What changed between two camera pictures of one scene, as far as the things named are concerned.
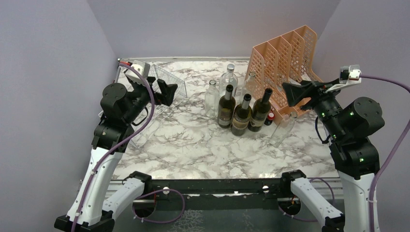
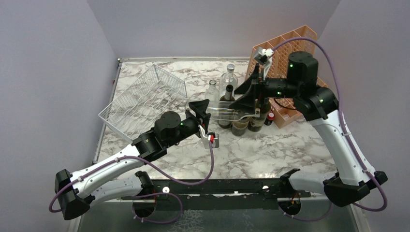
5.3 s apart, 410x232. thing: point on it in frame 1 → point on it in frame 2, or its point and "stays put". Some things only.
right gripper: x=295 y=93 → x=247 y=103
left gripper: x=168 y=92 → x=200 y=108
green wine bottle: x=226 y=105 stays put
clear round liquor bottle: x=228 y=78 stays put
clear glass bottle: x=283 y=130 → x=221 y=112
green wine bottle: x=241 y=117 stays put
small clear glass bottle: x=212 y=100 stays put
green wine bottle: x=261 y=108 stays put
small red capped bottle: x=270 y=117 stays put
